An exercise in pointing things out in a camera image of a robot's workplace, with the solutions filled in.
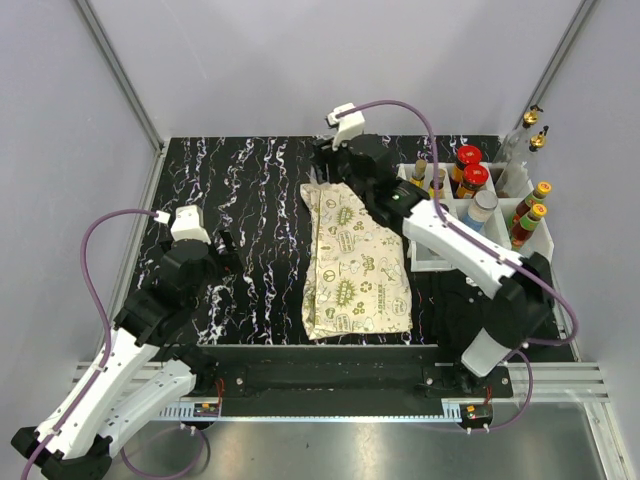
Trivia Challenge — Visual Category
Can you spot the small brown-cap bottle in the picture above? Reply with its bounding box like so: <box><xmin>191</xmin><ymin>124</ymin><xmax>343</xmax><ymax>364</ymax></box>
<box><xmin>409</xmin><ymin>159</ymin><xmax>428</xmax><ymax>188</ymax></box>

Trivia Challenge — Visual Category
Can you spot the red-lid chili jar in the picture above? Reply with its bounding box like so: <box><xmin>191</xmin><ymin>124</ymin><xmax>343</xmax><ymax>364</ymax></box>
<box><xmin>453</xmin><ymin>145</ymin><xmax>483</xmax><ymax>178</ymax></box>
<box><xmin>455</xmin><ymin>164</ymin><xmax>489</xmax><ymax>199</ymax></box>

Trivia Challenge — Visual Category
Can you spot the blue-label spice jar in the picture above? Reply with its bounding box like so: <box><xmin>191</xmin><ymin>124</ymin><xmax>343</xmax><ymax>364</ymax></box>
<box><xmin>462</xmin><ymin>190</ymin><xmax>498</xmax><ymax>232</ymax></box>

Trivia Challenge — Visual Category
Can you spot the gold-top glass oil bottle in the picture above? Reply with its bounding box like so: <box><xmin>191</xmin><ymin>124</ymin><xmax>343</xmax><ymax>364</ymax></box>
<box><xmin>494</xmin><ymin>104</ymin><xmax>543</xmax><ymax>198</ymax></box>

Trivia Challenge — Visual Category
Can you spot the yellow-cap sauce bottle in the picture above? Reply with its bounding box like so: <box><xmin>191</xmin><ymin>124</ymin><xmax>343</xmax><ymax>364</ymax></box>
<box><xmin>509</xmin><ymin>181</ymin><xmax>552</xmax><ymax>227</ymax></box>
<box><xmin>510</xmin><ymin>203</ymin><xmax>548</xmax><ymax>251</ymax></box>

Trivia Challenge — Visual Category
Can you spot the grey-lid spice jar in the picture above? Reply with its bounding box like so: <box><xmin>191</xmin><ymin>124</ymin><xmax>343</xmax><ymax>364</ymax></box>
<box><xmin>310</xmin><ymin>165</ymin><xmax>329</xmax><ymax>185</ymax></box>

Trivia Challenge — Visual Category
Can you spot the brown-cap yellow-label bottle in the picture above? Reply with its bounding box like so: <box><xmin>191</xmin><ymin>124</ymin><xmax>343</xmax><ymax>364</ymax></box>
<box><xmin>428</xmin><ymin>168</ymin><xmax>447</xmax><ymax>199</ymax></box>

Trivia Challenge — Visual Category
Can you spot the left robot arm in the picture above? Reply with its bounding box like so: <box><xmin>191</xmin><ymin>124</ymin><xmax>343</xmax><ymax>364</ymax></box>
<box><xmin>11</xmin><ymin>230</ymin><xmax>243</xmax><ymax>479</ymax></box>

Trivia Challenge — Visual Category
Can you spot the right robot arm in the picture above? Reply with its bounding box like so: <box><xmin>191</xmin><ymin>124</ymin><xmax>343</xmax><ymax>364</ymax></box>
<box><xmin>311</xmin><ymin>134</ymin><xmax>554</xmax><ymax>397</ymax></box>

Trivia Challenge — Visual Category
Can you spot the white compartment organizer bin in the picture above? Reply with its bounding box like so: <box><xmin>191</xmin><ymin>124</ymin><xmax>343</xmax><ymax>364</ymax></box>
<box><xmin>407</xmin><ymin>163</ymin><xmax>554</xmax><ymax>272</ymax></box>

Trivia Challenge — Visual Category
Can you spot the black folded shirt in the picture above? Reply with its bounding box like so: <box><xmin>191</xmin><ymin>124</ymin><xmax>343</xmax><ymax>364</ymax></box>
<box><xmin>417</xmin><ymin>260</ymin><xmax>571</xmax><ymax>357</ymax></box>

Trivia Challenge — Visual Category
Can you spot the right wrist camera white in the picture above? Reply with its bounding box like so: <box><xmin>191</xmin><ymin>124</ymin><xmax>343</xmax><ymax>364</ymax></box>
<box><xmin>326</xmin><ymin>103</ymin><xmax>365</xmax><ymax>151</ymax></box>

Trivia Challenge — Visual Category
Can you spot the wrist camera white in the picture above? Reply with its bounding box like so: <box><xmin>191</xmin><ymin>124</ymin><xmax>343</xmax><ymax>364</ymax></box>
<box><xmin>154</xmin><ymin>205</ymin><xmax>211</xmax><ymax>245</ymax></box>
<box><xmin>326</xmin><ymin>103</ymin><xmax>365</xmax><ymax>151</ymax></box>

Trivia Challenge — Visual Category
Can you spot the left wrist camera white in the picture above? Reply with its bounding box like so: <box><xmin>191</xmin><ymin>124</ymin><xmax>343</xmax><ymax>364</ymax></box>
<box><xmin>154</xmin><ymin>205</ymin><xmax>211</xmax><ymax>245</ymax></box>

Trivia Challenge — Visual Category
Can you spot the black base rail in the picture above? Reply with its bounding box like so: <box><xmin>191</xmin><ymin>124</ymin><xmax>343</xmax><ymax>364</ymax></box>
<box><xmin>204</xmin><ymin>345</ymin><xmax>513</xmax><ymax>420</ymax></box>

